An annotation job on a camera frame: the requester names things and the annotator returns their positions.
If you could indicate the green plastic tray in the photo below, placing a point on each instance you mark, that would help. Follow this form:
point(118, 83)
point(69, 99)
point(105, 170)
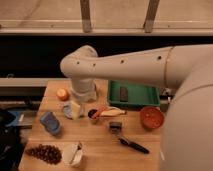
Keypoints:
point(138, 95)

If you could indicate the brown chocolate bar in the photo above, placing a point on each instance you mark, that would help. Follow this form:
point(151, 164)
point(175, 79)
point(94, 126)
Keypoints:
point(123, 94)

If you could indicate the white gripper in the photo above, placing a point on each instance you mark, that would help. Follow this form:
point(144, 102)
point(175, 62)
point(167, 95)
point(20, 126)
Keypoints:
point(81, 97)

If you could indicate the small cup with carrot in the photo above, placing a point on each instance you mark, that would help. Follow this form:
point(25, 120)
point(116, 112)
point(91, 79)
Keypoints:
point(94, 114)

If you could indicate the orange bowl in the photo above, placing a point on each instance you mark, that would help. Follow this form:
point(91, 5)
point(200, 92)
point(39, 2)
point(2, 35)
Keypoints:
point(151, 117)

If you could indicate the dark red grape bunch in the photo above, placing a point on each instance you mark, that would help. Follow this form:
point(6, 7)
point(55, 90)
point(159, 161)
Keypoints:
point(48, 153)

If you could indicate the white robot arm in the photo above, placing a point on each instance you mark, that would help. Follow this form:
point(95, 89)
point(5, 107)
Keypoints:
point(187, 137)

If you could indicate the grey blue crumpled cloth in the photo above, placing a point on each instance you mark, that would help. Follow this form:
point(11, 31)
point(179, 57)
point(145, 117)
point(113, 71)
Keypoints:
point(67, 111)

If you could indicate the black chair at left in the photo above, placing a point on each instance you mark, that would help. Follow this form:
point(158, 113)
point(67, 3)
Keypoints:
point(11, 147)

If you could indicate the red yellow apple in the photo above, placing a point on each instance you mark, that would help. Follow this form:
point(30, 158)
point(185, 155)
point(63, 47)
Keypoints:
point(62, 94)

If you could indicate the white tipped cup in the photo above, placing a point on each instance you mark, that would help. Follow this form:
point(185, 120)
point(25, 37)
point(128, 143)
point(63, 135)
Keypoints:
point(72, 154)

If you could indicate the blue sponge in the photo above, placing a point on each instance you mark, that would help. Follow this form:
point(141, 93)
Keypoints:
point(50, 123)

